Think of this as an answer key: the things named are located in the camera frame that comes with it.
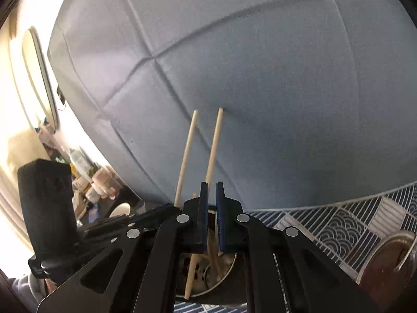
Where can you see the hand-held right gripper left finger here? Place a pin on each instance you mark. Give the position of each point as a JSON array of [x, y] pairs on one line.
[[204, 208]]

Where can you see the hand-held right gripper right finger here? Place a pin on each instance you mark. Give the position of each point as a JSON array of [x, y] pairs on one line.
[[221, 221]]

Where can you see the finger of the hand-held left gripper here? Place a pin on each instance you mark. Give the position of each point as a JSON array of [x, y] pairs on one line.
[[153, 215], [104, 230]]

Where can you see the black cylindrical utensil holder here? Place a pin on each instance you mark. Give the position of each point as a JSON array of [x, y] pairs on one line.
[[202, 277]]

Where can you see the pale wooden chopstick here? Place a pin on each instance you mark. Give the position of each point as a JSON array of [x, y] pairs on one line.
[[187, 150], [213, 146]]

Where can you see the person's left forearm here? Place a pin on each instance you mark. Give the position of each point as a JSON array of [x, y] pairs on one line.
[[27, 293]]

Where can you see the beige ceramic mug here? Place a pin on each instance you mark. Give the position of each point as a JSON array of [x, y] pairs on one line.
[[120, 209]]

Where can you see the small potted succulent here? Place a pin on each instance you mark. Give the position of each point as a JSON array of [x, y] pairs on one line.
[[92, 194]]

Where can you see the pink lidded jar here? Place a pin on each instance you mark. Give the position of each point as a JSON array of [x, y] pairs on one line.
[[102, 179]]

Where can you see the pale green spray bottle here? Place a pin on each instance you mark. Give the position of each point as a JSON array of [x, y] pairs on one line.
[[78, 163]]

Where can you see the blue white patterned tablecloth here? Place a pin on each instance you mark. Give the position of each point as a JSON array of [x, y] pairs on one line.
[[325, 228]]

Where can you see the small metal sauce dish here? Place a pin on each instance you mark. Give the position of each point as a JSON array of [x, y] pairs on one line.
[[381, 267]]

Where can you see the black wall hook plate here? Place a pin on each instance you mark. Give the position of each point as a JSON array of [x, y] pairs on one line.
[[61, 94]]

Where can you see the oval wall mirror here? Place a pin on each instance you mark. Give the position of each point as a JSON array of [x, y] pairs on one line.
[[39, 78]]

